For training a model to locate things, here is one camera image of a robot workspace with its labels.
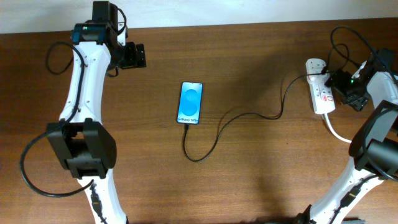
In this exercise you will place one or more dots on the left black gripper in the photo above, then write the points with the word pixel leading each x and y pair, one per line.
pixel 132 61

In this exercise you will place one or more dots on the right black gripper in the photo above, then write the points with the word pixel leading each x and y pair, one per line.
pixel 354 101

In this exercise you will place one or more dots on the blue screen Galaxy smartphone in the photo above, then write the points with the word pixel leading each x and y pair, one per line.
pixel 190 103

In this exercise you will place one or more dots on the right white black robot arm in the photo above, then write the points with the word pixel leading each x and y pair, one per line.
pixel 372 155

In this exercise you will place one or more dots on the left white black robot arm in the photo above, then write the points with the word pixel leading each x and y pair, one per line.
pixel 79 140

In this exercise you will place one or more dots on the white power strip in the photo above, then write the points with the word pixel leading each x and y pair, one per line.
pixel 322 97

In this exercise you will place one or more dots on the white wall charger plug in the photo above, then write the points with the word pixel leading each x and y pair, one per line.
pixel 314 65

